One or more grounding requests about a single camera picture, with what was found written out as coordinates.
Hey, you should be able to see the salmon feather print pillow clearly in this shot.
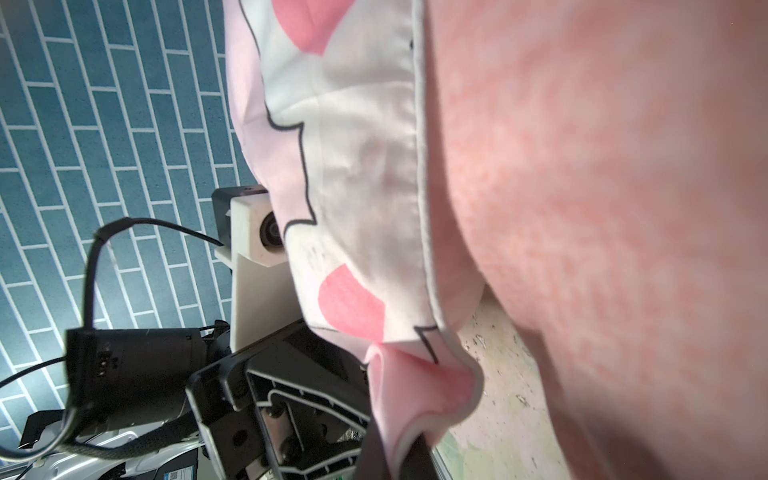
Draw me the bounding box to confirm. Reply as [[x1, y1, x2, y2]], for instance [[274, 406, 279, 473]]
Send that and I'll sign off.
[[426, 1, 767, 479]]

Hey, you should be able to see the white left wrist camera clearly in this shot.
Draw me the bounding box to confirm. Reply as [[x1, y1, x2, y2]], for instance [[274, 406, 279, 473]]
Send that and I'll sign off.
[[211, 185, 302, 352]]

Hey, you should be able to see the light pink cartoon pillow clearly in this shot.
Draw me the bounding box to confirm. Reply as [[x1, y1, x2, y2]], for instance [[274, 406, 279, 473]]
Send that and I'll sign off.
[[223, 1, 484, 479]]

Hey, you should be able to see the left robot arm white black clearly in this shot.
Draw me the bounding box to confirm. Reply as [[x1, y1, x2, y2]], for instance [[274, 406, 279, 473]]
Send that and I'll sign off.
[[1, 321, 371, 479]]

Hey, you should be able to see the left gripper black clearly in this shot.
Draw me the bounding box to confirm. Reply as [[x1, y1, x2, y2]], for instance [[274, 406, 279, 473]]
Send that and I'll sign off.
[[64, 322, 371, 479]]

